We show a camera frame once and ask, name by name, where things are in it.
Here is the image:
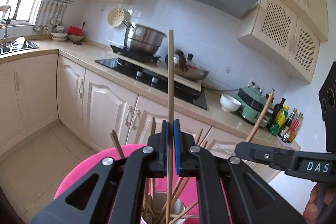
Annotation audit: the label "red cap sauce bottle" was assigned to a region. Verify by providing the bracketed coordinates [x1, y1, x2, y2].
[282, 113, 303, 143]

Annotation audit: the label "green oil bottle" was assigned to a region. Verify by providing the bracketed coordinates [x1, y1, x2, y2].
[269, 105, 290, 136]

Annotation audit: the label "right hand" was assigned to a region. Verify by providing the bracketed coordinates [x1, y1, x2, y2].
[302, 183, 335, 223]

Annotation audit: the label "pink round tablecloth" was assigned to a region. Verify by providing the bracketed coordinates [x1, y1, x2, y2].
[53, 143, 234, 224]

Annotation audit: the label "black gas cooktop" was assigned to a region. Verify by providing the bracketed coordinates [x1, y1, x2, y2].
[95, 58, 208, 110]

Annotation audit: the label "steel stock pot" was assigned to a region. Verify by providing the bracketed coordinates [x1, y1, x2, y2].
[122, 20, 167, 56]

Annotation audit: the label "pink cup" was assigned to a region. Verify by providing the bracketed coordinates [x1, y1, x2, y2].
[140, 191, 188, 224]

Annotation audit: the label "cream perforated steamer plate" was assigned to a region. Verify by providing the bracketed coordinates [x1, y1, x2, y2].
[107, 7, 131, 28]

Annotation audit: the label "hanging utensil rack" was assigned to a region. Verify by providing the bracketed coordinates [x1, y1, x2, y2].
[33, 0, 75, 35]

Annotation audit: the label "black induction cooker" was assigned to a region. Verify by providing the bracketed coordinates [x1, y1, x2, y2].
[110, 45, 161, 63]

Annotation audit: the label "dark soy sauce bottle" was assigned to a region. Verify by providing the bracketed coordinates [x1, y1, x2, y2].
[278, 109, 298, 138]

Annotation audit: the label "green electric cooker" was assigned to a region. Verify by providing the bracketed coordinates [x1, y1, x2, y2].
[235, 85, 267, 124]

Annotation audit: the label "steel sink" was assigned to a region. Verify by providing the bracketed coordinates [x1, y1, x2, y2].
[1, 38, 39, 55]

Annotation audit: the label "wooden board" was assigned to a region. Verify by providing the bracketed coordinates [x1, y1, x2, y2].
[107, 51, 202, 92]

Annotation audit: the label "white bowl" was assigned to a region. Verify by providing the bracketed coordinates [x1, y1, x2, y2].
[220, 93, 242, 113]

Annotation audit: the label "chrome faucet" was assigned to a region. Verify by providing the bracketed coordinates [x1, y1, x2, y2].
[1, 5, 11, 53]

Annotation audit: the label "steel wok with lid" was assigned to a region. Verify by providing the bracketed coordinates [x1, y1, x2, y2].
[173, 50, 209, 81]

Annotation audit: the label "stacked white dishes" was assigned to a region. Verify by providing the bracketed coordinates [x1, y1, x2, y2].
[51, 32, 68, 42]

